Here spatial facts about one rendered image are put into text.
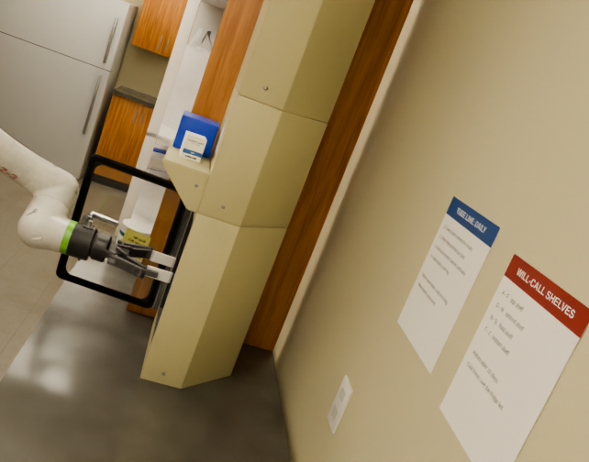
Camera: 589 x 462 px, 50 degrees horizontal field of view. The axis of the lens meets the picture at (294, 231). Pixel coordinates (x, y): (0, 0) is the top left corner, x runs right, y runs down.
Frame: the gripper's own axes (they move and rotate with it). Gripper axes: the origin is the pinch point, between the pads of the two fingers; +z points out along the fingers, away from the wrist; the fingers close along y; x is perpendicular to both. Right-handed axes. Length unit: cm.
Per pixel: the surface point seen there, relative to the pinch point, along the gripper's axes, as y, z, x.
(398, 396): -65, 45, -15
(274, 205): -8.9, 20.2, -28.6
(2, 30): 469, -201, 6
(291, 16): -16, 7, -73
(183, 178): -16.6, -3.7, -29.3
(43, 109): 470, -148, 63
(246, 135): -16.5, 6.6, -44.0
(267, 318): 20.7, 36.0, 13.9
